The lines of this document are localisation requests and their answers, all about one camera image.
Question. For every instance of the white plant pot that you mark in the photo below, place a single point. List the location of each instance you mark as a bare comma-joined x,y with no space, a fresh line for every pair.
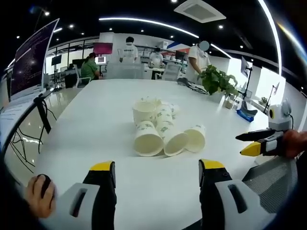
217,97

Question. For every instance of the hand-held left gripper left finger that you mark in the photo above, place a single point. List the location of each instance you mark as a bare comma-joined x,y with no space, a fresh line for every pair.
96,191

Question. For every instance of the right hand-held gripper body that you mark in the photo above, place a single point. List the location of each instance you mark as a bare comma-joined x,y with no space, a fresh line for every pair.
278,115

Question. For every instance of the large computer monitor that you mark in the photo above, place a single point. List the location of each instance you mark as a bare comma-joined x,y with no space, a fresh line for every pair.
31,62

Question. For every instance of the grey mesh office chair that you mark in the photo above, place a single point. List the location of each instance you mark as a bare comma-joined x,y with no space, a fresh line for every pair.
273,182

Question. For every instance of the pile of white paper cups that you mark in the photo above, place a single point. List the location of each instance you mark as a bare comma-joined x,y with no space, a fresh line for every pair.
148,139

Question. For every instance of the small glass jar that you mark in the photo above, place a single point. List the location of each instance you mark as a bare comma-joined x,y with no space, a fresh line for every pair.
229,103

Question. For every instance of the black monitor stand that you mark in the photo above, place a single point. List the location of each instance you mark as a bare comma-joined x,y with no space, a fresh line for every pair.
43,112

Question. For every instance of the blue tissue packet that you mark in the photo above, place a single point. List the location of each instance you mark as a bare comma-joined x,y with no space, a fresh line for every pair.
247,113

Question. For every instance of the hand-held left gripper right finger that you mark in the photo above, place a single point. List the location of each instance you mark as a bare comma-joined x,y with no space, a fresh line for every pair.
216,191

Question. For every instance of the person's right hand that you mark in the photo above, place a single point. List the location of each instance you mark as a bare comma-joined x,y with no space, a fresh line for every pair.
293,143

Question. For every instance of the green leafy plant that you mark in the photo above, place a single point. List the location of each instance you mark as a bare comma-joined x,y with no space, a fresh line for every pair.
218,77

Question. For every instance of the ceiling air vent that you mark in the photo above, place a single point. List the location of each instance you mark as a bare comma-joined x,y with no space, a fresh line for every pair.
200,10

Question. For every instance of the red wall screen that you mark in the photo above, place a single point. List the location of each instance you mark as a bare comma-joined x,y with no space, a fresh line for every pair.
103,48

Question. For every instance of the long ceiling light strip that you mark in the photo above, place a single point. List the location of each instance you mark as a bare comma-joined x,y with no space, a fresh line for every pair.
148,22

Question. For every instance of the black computer mouse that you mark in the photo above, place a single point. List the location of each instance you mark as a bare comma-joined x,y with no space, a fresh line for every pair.
46,184

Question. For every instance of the white table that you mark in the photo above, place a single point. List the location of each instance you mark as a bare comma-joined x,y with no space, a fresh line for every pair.
100,134

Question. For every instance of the white office chair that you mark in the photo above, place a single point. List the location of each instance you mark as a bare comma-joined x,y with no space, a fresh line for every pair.
171,70

